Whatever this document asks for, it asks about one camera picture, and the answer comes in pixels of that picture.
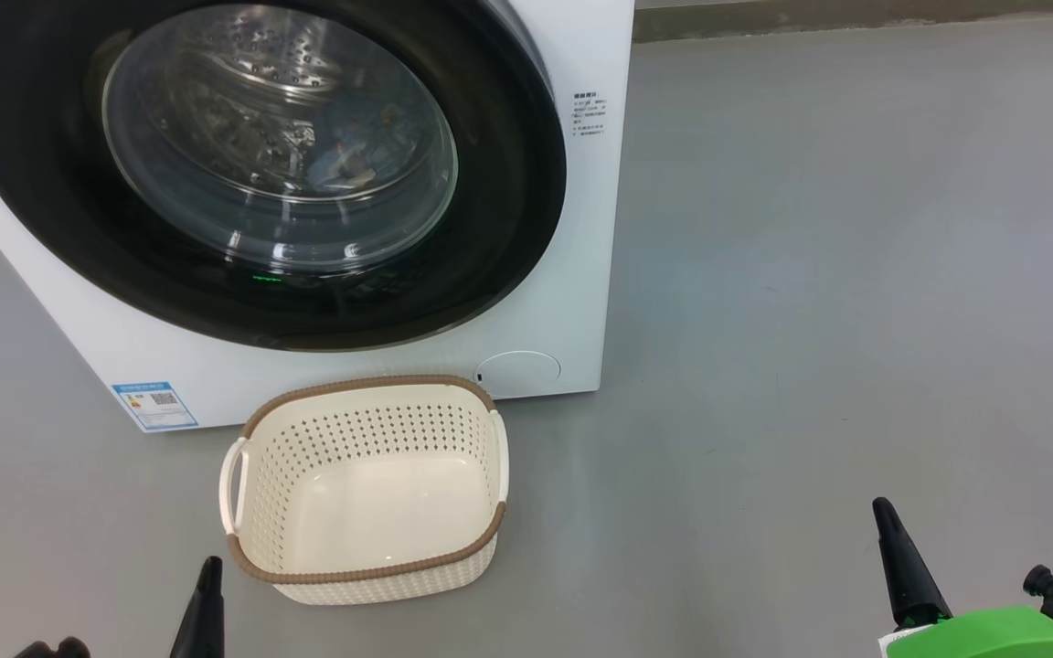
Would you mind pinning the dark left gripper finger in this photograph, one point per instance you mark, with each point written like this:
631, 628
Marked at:
202, 631

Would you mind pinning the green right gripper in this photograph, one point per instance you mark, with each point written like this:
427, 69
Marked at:
993, 635

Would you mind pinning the black round glass washer door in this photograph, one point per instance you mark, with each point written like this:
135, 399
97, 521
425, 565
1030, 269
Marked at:
508, 183

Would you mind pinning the white front-load washing machine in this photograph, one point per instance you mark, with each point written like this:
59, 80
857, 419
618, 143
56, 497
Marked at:
600, 274

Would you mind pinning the perforated steel washing machine drum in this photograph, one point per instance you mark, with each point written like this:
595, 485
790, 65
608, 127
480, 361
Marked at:
216, 110

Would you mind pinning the cream perforated laundry basket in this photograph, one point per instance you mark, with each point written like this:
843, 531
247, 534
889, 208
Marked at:
371, 512

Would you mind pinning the blue energy label sticker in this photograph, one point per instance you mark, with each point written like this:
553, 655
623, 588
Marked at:
154, 406

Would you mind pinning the round white drain filter cover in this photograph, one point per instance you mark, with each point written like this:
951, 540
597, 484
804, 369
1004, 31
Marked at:
517, 375

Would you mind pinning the small printed text sticker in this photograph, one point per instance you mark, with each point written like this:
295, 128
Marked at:
590, 113

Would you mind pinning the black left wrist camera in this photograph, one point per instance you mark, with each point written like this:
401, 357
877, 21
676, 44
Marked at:
56, 649

